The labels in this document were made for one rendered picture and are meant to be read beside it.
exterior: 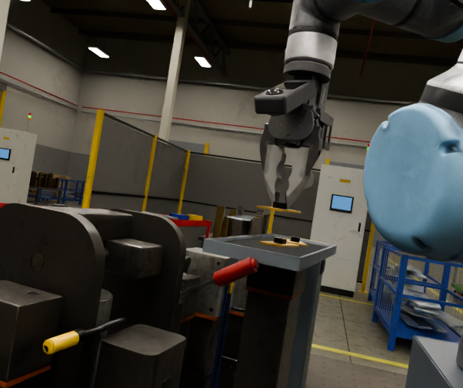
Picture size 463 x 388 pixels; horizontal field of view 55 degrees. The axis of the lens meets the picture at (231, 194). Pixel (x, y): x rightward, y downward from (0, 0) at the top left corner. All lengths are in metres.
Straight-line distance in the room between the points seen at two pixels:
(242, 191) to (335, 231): 1.95
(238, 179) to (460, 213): 7.85
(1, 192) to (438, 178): 11.09
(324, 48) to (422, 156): 0.37
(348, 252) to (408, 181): 6.85
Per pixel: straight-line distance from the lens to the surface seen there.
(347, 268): 7.23
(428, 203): 0.34
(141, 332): 0.47
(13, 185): 11.11
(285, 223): 8.01
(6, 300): 0.40
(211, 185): 8.26
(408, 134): 0.37
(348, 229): 7.19
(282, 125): 0.67
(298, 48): 0.69
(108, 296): 0.49
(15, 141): 11.19
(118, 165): 5.92
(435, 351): 0.55
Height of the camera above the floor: 1.23
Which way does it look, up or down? 1 degrees up
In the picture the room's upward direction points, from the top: 9 degrees clockwise
